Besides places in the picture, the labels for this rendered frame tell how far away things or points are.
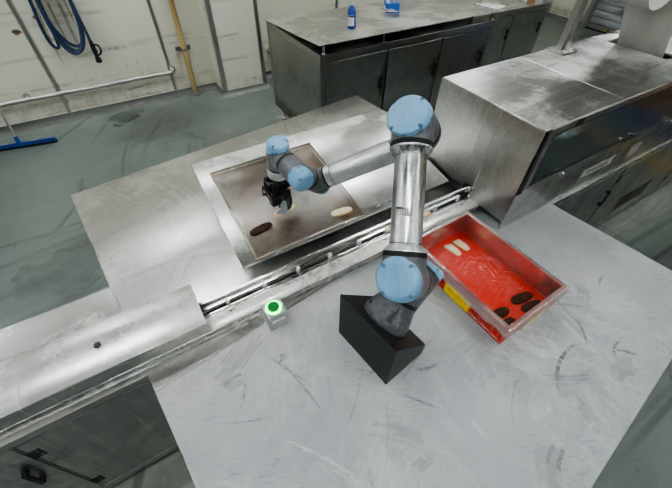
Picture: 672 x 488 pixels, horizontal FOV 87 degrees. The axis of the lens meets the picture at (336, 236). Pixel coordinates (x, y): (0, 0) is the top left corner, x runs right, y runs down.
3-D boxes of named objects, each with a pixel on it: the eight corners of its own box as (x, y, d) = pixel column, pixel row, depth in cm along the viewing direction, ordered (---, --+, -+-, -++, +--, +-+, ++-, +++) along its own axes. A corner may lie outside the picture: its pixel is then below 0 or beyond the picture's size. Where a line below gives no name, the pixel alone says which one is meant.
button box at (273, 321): (270, 337, 124) (266, 321, 116) (261, 320, 128) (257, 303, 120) (291, 326, 127) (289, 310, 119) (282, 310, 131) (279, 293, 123)
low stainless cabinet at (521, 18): (459, 89, 448) (478, 17, 390) (415, 66, 497) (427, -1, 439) (526, 69, 496) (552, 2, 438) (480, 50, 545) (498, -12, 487)
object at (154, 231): (216, 456, 166) (154, 391, 107) (137, 293, 228) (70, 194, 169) (458, 271, 245) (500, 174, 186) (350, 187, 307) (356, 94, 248)
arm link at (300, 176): (325, 179, 116) (305, 159, 120) (307, 170, 106) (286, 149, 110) (310, 197, 118) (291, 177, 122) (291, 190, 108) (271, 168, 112)
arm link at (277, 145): (274, 153, 108) (259, 137, 112) (275, 178, 117) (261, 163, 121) (295, 144, 112) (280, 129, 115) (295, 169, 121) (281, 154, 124)
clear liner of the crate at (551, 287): (499, 348, 118) (510, 334, 111) (404, 254, 146) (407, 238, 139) (559, 302, 131) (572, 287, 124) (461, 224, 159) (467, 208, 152)
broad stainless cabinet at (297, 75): (321, 164, 330) (319, 46, 256) (274, 116, 391) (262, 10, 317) (469, 114, 401) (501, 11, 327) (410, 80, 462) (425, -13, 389)
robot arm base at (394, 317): (412, 338, 110) (432, 313, 108) (387, 336, 99) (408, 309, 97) (382, 305, 120) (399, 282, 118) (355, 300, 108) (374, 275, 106)
